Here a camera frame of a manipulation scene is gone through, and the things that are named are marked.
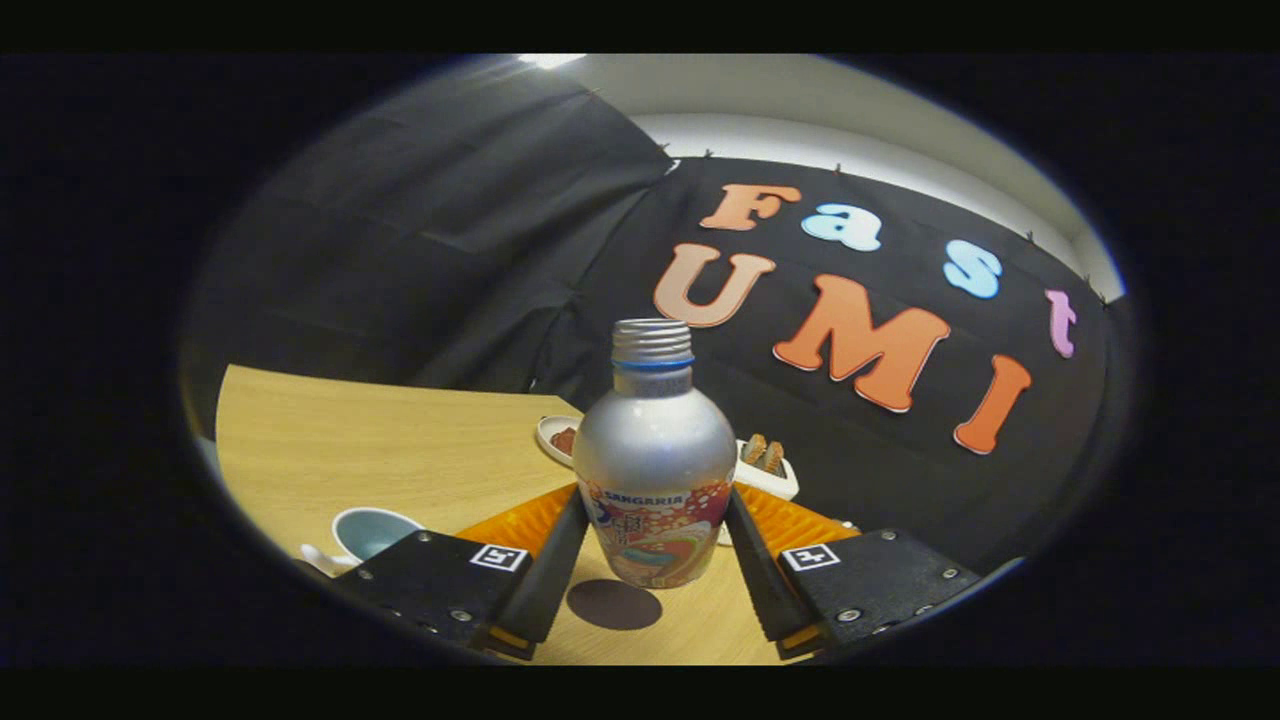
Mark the black backdrop cloth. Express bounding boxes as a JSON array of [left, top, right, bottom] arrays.
[[180, 60, 1136, 601]]

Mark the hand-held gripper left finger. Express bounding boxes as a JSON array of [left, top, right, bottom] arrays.
[[335, 483, 591, 661]]

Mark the wooden table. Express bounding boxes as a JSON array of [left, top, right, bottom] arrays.
[[215, 364, 801, 666]]

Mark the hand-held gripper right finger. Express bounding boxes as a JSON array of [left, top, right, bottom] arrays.
[[722, 485, 983, 659]]

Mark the dark brown round coaster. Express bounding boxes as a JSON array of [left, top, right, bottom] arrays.
[[566, 578, 663, 632]]

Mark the small white plate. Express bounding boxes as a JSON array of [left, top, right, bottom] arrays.
[[536, 415, 584, 469]]

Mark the silver juice bottle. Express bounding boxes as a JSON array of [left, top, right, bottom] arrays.
[[572, 318, 739, 590]]

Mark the white cup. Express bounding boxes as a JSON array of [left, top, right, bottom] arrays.
[[300, 507, 426, 579]]

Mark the white toaster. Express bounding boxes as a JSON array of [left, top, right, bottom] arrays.
[[733, 438, 801, 501]]

